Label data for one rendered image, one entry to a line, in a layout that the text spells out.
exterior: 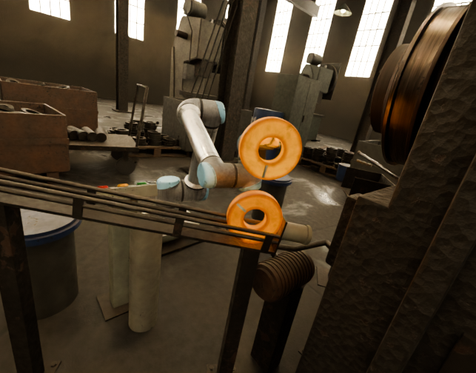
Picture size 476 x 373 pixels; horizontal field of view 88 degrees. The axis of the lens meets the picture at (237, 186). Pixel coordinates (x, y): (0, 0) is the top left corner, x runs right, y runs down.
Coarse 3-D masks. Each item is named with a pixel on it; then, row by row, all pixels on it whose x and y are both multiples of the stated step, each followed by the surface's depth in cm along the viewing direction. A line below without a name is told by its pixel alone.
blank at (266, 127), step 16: (256, 128) 58; (272, 128) 58; (288, 128) 59; (240, 144) 60; (256, 144) 60; (288, 144) 60; (256, 160) 61; (272, 160) 64; (288, 160) 62; (256, 176) 63; (272, 176) 63
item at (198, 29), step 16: (192, 0) 531; (192, 16) 551; (176, 32) 527; (192, 32) 530; (208, 32) 528; (224, 32) 567; (176, 48) 579; (192, 48) 538; (208, 48) 542; (176, 64) 587; (192, 64) 580; (208, 64) 562; (176, 80) 596; (192, 80) 549; (176, 96) 605; (192, 96) 549
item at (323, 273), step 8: (352, 168) 153; (344, 176) 155; (352, 176) 154; (360, 176) 153; (368, 176) 152; (376, 176) 150; (384, 176) 144; (344, 184) 157; (352, 184) 131; (360, 184) 130; (368, 184) 129; (376, 184) 128; (384, 184) 127; (392, 184) 130; (352, 192) 132; (360, 192) 131; (368, 192) 130; (320, 272) 166; (328, 272) 167; (320, 280) 158
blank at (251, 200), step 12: (252, 192) 66; (264, 192) 68; (240, 204) 66; (252, 204) 66; (264, 204) 67; (276, 204) 67; (228, 216) 67; (240, 216) 67; (264, 216) 71; (276, 216) 68; (252, 228) 70; (264, 228) 69; (276, 228) 70; (240, 240) 70
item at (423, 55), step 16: (432, 16) 62; (448, 16) 60; (432, 32) 60; (416, 48) 61; (432, 48) 59; (400, 64) 62; (416, 64) 61; (400, 80) 63; (416, 80) 61; (400, 96) 64; (416, 96) 61; (400, 112) 65; (384, 128) 69; (400, 128) 67; (384, 144) 72; (400, 144) 70; (384, 160) 80; (400, 160) 76
